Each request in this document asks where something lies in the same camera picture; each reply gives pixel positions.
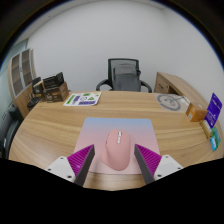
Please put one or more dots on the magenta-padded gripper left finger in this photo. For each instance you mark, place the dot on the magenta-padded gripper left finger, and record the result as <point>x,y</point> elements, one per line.
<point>79,160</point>

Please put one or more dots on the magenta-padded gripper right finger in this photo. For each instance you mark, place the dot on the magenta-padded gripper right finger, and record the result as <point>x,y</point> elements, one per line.
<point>150,160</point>

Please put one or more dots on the pink computer mouse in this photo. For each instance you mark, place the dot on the pink computer mouse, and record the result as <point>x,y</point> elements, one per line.
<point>116,150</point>

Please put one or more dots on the pink and blue mouse pad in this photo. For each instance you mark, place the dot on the pink and blue mouse pad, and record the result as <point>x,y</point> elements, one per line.
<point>100,128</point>

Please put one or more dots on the white green purple printed sheet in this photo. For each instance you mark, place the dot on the white green purple printed sheet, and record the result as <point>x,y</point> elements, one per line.
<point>82,99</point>

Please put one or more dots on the small orange box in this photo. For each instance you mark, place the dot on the small orange box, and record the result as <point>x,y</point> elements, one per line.
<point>196,112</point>

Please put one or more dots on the green and blue small box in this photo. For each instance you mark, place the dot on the green and blue small box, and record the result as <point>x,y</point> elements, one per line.
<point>215,139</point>

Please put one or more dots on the wide brown cardboard box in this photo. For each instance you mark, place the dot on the wide brown cardboard box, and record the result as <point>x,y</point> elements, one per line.
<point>56,94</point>

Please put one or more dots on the wooden side desk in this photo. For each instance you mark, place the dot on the wooden side desk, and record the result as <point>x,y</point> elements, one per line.
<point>173,85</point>

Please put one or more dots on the tall brown cardboard box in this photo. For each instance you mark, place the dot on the tall brown cardboard box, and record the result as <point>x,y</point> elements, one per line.
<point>37,89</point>

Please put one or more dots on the purple sign card with stand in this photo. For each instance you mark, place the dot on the purple sign card with stand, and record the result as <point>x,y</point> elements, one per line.
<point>214,108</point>

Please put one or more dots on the black product box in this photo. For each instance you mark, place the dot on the black product box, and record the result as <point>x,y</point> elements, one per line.
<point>52,80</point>

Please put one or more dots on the grey backpack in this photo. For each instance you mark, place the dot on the grey backpack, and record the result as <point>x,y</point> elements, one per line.
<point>126,78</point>

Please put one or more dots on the black mesh office chair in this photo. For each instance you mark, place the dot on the black mesh office chair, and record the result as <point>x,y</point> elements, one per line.
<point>121,61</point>

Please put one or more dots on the wooden shelf cabinet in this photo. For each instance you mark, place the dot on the wooden shelf cabinet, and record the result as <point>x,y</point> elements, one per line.
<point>21,75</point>

